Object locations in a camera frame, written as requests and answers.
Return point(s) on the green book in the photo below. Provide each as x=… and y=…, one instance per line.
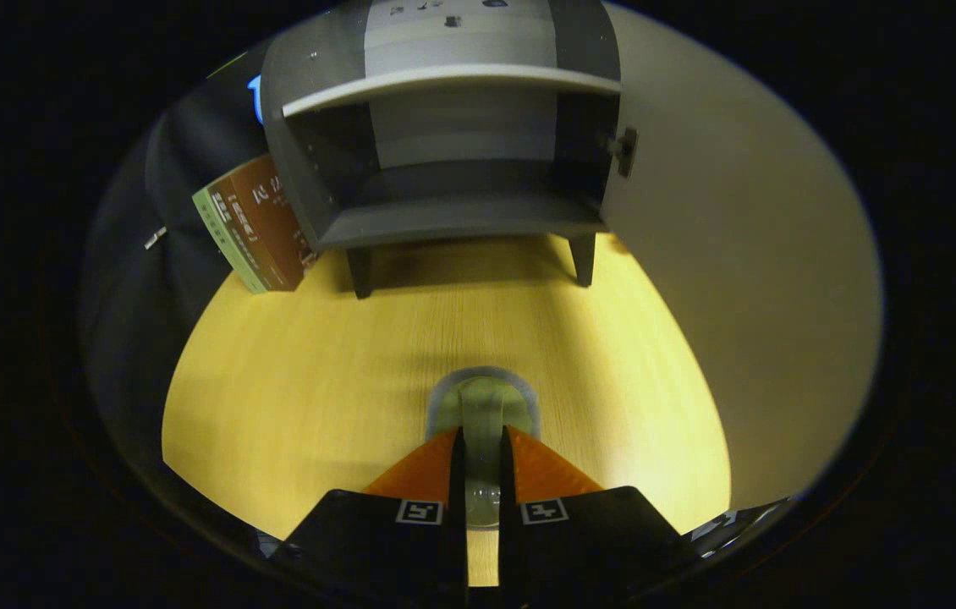
x=228, y=241

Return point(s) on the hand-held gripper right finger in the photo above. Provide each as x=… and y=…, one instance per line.
x=509, y=524

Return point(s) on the white cloth clip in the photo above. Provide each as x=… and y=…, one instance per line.
x=155, y=238

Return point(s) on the brown book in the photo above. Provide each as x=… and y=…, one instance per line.
x=271, y=220

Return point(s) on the black backdrop cloth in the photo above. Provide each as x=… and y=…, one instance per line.
x=148, y=338

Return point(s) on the white cabinet shelf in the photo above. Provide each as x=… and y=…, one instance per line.
x=444, y=82

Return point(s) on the olive green and grey object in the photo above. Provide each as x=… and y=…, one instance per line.
x=482, y=406

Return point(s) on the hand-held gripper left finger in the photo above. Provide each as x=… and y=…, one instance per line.
x=458, y=524

